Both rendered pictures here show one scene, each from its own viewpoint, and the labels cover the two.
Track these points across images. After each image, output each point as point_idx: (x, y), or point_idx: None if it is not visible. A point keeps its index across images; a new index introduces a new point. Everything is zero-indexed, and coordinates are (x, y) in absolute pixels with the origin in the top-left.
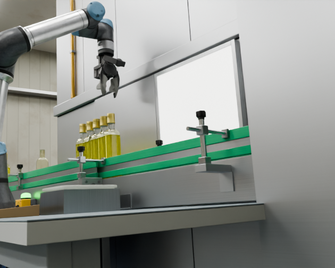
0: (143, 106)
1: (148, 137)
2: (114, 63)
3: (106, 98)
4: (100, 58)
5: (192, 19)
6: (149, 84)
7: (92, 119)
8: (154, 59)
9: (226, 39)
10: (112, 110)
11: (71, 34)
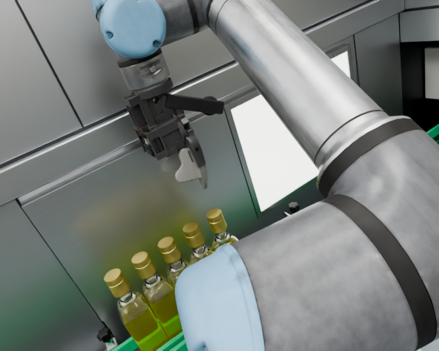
0: (211, 168)
1: (235, 209)
2: (215, 112)
3: (78, 187)
4: (148, 103)
5: (271, 0)
6: (216, 127)
7: (8, 254)
8: (213, 76)
9: (337, 42)
10: (117, 205)
11: (132, 55)
